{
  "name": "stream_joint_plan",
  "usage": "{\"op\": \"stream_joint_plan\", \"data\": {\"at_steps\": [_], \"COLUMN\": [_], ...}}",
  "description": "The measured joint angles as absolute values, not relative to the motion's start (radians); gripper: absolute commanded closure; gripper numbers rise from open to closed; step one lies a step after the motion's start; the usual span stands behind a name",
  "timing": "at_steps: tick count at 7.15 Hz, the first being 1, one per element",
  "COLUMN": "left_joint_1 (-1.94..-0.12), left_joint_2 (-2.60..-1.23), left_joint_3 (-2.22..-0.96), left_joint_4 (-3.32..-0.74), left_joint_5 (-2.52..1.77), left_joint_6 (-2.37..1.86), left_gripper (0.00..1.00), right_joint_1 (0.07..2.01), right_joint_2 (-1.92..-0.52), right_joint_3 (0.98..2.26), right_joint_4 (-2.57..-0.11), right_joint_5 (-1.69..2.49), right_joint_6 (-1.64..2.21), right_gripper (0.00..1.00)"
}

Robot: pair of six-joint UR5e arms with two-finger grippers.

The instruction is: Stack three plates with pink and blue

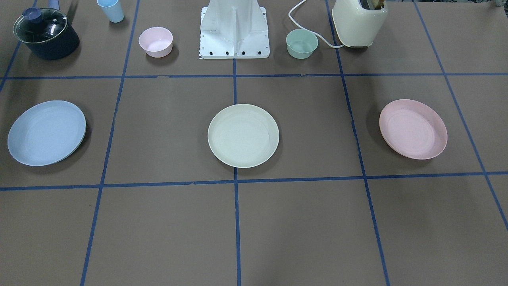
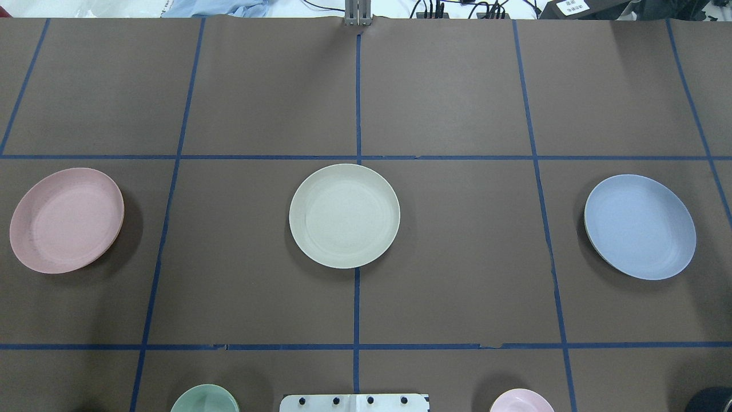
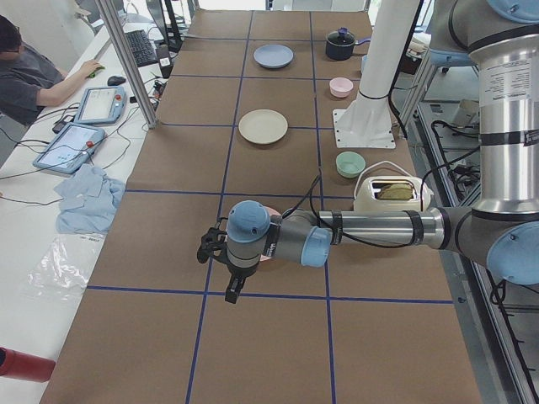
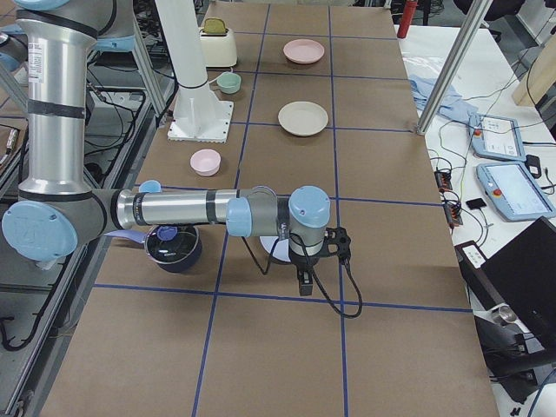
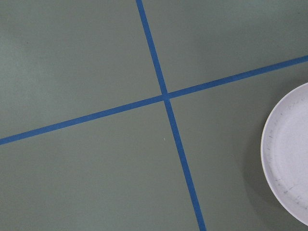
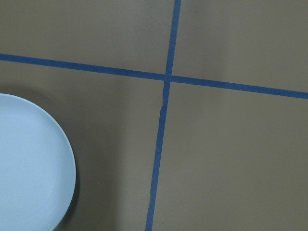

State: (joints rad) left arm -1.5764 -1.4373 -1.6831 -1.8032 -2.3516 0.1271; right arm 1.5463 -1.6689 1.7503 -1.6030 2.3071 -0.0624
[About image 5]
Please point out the pink plate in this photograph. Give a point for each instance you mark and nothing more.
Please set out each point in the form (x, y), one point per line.
(284, 152)

